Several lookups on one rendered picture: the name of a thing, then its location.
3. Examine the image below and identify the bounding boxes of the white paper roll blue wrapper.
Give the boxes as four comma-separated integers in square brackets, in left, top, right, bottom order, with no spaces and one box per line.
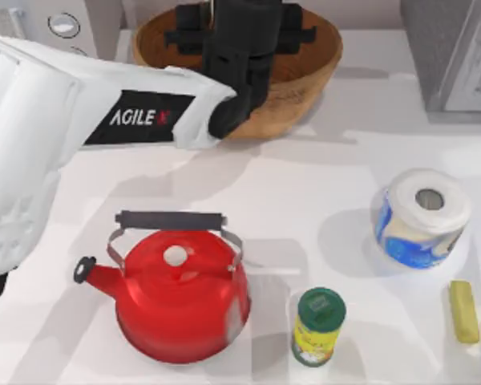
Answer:
[370,168,473,270]

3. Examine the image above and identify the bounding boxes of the wooden bowl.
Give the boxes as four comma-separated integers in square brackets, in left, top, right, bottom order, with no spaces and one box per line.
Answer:
[133,3,345,140]

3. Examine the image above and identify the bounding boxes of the pale microwave oven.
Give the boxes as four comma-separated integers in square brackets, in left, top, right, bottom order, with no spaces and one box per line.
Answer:
[0,0,124,62]

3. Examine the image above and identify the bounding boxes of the round microwave knob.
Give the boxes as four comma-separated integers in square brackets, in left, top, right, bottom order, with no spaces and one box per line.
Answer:
[46,11,82,39]

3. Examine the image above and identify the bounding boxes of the yellow bottle with green lid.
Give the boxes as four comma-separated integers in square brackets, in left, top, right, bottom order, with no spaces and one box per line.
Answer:
[290,286,348,368]

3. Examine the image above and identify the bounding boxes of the red kettle with black handle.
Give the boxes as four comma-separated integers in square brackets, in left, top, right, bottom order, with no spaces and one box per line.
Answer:
[73,209,253,365]

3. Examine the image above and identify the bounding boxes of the grey cabinet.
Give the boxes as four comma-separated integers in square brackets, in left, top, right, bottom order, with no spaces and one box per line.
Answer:
[399,0,481,124]

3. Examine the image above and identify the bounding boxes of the yellow butter stick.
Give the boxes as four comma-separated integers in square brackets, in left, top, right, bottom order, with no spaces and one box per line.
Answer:
[447,279,481,346]

